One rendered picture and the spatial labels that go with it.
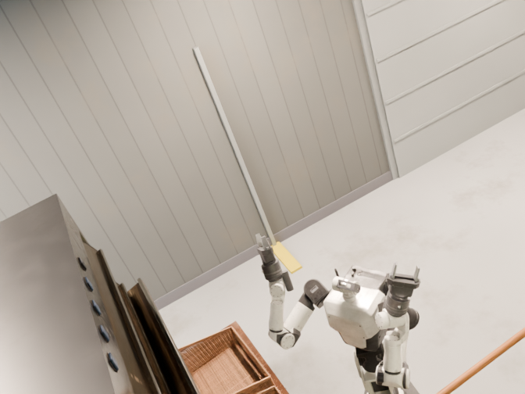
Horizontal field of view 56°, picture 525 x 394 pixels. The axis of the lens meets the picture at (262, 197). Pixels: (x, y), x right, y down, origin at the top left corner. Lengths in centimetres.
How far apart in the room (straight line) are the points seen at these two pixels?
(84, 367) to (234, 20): 339
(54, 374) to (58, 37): 298
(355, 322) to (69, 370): 125
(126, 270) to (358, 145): 263
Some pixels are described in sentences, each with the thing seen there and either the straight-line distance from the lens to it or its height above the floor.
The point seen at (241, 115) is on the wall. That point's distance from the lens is 455.
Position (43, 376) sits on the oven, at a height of 210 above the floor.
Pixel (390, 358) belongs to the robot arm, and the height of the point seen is 139.
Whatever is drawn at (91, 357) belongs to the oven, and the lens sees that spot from 158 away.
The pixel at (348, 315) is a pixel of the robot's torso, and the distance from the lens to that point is 232.
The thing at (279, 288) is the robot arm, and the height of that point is 154.
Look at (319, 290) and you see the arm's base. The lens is 243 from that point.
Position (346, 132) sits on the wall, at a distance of 512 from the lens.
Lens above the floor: 303
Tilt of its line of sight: 30 degrees down
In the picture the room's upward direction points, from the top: 21 degrees counter-clockwise
